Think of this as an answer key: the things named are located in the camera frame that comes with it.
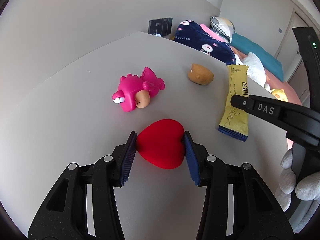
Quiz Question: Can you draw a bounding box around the yellow snack sachet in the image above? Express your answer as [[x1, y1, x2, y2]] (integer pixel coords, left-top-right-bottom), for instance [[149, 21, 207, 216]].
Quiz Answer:
[[218, 64, 248, 141]]

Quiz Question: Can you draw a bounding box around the red heart toy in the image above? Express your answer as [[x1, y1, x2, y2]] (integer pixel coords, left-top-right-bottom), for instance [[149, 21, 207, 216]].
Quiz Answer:
[[136, 119, 184, 170]]

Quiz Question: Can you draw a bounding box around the brown potato toy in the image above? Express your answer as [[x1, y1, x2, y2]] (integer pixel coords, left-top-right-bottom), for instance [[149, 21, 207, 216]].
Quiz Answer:
[[188, 63, 214, 85]]

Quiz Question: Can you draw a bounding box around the pink dinosaur toy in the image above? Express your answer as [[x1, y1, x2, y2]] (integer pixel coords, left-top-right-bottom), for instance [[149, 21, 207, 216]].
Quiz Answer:
[[112, 67, 165, 112]]

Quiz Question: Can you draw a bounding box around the right white gloved hand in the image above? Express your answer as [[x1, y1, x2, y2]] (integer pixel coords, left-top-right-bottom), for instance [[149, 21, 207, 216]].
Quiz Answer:
[[274, 148, 320, 211]]

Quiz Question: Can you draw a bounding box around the white goose plush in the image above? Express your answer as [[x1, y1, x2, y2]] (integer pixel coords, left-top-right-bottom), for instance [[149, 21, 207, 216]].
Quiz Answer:
[[242, 52, 271, 92]]

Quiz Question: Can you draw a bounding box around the pink bed sheet mattress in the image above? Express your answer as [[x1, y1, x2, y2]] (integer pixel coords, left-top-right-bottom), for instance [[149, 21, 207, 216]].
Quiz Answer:
[[231, 47, 302, 105]]

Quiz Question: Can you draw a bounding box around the yellow chick plush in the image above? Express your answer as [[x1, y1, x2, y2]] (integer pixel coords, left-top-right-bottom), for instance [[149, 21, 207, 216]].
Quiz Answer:
[[271, 89, 288, 102]]

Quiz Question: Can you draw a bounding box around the teal long pillow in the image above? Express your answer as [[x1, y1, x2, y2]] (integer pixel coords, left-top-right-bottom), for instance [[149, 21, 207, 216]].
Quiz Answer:
[[230, 33, 284, 82]]

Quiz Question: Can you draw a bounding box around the pink clothing under blanket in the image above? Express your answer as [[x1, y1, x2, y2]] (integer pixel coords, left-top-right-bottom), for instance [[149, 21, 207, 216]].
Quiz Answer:
[[200, 24, 227, 43]]

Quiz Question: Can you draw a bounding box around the patterned square pillow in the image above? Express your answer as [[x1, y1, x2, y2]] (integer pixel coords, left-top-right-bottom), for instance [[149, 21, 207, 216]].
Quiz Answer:
[[210, 16, 235, 43]]

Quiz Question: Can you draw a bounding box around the navy rabbit blanket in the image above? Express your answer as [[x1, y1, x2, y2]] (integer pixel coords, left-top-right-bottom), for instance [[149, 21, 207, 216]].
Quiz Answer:
[[174, 20, 236, 65]]

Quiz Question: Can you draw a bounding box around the white door with handle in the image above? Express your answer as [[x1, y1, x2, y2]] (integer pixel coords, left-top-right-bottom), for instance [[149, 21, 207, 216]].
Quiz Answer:
[[275, 10, 309, 106]]

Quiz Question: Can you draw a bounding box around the black wall switch panel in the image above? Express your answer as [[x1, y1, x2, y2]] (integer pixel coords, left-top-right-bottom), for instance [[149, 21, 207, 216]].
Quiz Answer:
[[148, 17, 172, 36]]

